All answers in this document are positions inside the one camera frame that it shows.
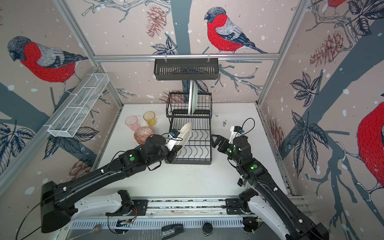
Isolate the black stapler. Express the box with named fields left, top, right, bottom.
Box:
left=161, top=224, right=184, bottom=240

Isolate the mint green plate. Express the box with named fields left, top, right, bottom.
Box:
left=188, top=80, right=198, bottom=115

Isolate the blue zigzag patterned bowl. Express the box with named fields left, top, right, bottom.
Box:
left=134, top=127, right=154, bottom=145

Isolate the cream white plate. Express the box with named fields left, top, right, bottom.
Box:
left=176, top=123, right=193, bottom=147

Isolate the black hanging wall basket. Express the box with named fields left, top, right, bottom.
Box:
left=154, top=58, right=219, bottom=81

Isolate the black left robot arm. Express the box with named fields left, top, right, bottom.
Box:
left=40, top=135, right=189, bottom=234

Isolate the yellow plastic cup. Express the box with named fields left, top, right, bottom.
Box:
left=143, top=111, right=157, bottom=127

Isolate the white mesh wall basket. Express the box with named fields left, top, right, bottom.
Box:
left=48, top=73, right=110, bottom=138

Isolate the metal spoon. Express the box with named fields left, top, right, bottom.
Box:
left=67, top=224, right=102, bottom=240

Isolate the horizontal aluminium crossbar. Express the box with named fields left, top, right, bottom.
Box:
left=94, top=53, right=280, bottom=63

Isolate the pink plastic cup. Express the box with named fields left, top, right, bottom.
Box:
left=125, top=116, right=141, bottom=132

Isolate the black wire dish rack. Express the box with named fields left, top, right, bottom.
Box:
left=166, top=92, right=213, bottom=165

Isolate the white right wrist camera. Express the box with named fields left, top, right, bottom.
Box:
left=229, top=126, right=244, bottom=144

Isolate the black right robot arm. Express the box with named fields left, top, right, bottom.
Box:
left=211, top=135, right=329, bottom=240

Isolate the black round cap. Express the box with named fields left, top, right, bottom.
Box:
left=202, top=222, right=214, bottom=237

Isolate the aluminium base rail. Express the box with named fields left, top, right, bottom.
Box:
left=64, top=194, right=310, bottom=230

